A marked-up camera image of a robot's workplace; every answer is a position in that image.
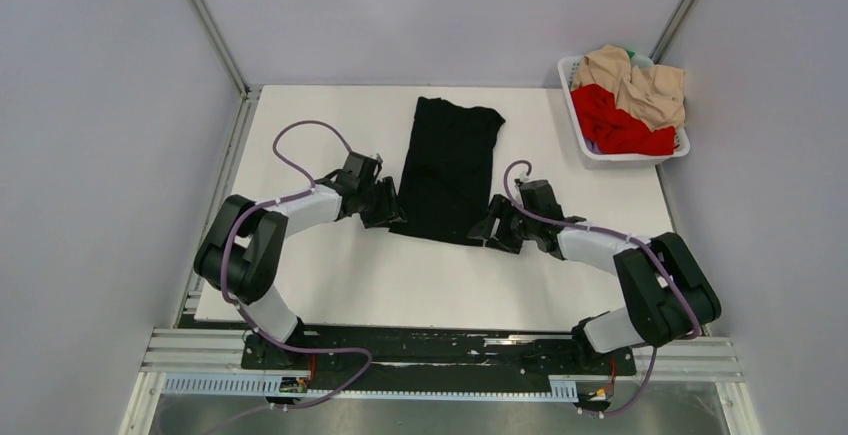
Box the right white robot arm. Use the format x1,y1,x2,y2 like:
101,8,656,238
468,180,722,373

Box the white slotted cable duct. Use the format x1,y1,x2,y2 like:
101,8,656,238
161,374,579,403

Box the white laundry basket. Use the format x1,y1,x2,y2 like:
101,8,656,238
556,55,691,170

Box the black t shirt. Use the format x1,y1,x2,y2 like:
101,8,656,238
389,97,505,247

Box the right aluminium corner post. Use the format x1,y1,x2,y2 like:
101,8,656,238
649,0,698,63

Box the left aluminium corner post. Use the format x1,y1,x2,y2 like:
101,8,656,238
187,0,250,99

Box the aluminium front frame rail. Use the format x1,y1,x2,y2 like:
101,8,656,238
140,329,745,383

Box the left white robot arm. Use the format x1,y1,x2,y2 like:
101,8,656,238
193,152,405,368

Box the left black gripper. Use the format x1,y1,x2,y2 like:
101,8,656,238
358,177,408,230

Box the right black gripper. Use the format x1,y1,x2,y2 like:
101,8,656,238
468,195,538,255

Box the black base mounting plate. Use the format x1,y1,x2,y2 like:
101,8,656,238
241,325,636,391

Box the aluminium corner post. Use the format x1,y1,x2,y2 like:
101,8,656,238
187,0,250,99
649,0,698,63

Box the beige t shirt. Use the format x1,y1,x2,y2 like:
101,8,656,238
571,45,686,131

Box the red t shirt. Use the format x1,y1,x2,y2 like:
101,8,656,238
571,84,677,156

